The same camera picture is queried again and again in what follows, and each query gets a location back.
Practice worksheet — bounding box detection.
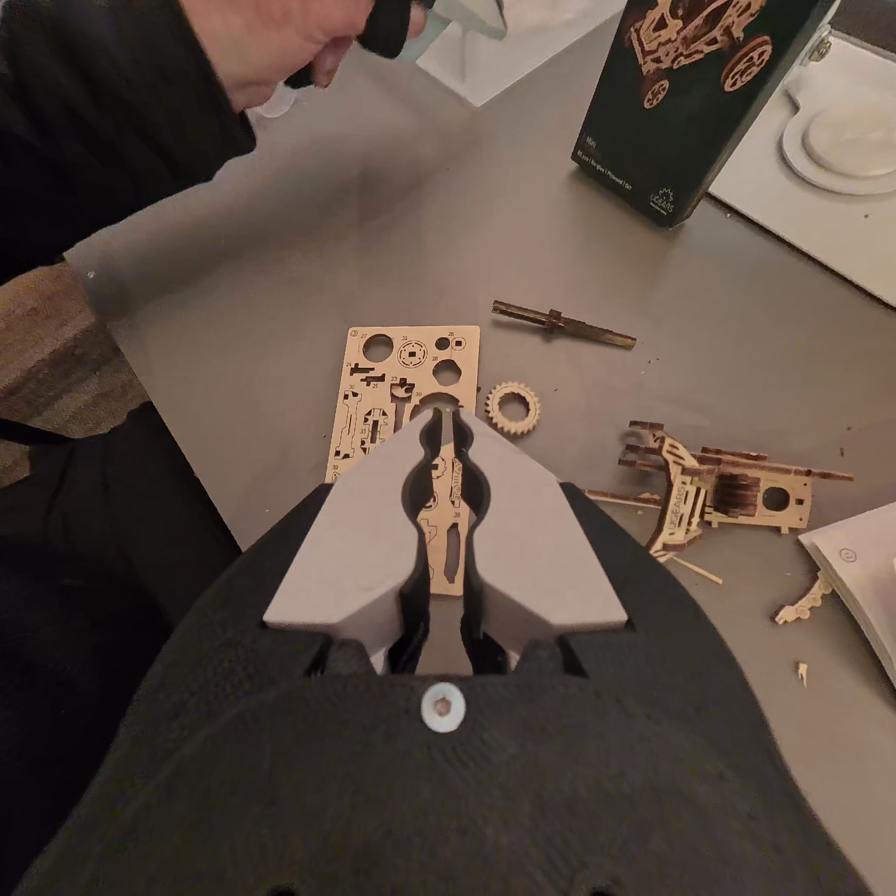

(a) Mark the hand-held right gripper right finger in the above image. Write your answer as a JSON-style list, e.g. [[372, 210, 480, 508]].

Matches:
[[451, 408, 629, 676]]

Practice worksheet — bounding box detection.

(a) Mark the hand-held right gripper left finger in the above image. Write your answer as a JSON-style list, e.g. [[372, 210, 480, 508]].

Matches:
[[262, 408, 443, 676]]

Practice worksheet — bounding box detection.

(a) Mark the wooden parts sheet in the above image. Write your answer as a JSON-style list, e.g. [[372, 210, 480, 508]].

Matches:
[[325, 325, 483, 598]]

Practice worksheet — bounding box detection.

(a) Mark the wooden wheel axle assembly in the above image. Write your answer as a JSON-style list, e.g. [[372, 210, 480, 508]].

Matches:
[[490, 299, 638, 350]]

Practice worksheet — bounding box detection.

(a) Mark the white instruction booklet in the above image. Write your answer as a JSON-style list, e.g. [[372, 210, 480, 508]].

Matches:
[[797, 500, 896, 691]]

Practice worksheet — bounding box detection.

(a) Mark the person's left forearm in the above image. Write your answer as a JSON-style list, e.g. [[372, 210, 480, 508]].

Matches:
[[0, 0, 257, 282]]

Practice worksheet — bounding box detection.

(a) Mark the person's left hand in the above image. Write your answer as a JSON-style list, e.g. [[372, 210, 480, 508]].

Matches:
[[178, 0, 429, 114]]

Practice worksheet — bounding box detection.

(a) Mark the white stand base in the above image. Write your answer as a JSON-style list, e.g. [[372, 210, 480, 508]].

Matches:
[[413, 0, 629, 108]]

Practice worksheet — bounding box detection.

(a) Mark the thin wooden sliver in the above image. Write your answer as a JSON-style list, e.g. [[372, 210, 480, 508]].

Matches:
[[668, 554, 725, 586]]

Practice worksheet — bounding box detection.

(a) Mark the toothed wooden strip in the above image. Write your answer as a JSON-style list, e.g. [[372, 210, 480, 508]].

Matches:
[[771, 570, 836, 627]]

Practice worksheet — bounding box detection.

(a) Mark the wooden gear ring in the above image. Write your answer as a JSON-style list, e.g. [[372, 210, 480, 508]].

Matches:
[[486, 381, 544, 440]]

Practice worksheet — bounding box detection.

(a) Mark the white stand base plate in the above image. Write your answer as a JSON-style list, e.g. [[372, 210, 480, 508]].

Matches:
[[707, 27, 896, 309]]

